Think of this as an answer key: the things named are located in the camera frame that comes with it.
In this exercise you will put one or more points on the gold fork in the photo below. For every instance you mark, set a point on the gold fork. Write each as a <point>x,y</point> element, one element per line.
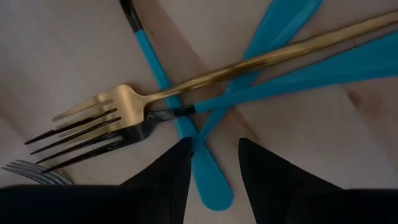
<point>130,102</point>

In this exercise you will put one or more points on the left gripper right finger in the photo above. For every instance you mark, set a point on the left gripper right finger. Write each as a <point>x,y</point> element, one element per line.
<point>264,174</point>

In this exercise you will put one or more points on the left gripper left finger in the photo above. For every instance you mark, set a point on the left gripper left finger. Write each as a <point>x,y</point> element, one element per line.
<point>174,174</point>

